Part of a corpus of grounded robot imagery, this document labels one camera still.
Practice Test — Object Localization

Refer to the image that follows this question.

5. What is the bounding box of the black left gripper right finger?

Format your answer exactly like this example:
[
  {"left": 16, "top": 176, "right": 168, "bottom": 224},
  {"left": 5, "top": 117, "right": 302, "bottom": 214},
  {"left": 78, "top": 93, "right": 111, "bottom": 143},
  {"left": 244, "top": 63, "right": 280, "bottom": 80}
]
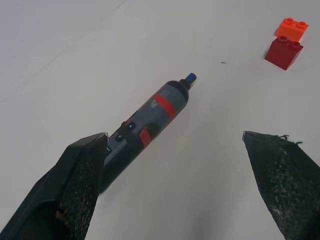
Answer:
[{"left": 241, "top": 130, "right": 320, "bottom": 240}]

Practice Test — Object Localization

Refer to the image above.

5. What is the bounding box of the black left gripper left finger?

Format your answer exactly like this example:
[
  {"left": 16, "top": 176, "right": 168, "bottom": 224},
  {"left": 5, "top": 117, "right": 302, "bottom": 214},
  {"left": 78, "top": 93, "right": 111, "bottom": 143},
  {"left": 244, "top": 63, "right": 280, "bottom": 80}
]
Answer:
[{"left": 0, "top": 132, "right": 109, "bottom": 240}]

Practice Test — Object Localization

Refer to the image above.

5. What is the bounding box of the grey red electric screwdriver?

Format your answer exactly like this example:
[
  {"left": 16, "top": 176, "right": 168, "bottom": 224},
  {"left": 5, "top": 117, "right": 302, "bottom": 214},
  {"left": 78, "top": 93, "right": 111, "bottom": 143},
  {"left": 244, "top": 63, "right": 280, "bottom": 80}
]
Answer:
[{"left": 98, "top": 72, "right": 198, "bottom": 194}]

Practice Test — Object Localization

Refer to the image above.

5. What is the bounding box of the dark red toy building brick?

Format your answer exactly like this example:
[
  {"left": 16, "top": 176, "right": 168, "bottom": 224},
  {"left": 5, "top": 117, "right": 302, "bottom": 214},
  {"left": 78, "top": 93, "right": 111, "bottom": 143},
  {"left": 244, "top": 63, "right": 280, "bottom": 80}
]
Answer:
[{"left": 264, "top": 35, "right": 304, "bottom": 71}]

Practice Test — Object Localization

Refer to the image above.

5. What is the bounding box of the orange toy building brick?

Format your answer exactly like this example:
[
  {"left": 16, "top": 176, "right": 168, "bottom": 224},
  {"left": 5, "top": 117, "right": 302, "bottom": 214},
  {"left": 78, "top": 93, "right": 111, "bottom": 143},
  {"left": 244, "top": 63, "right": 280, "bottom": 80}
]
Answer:
[{"left": 275, "top": 17, "right": 309, "bottom": 43}]

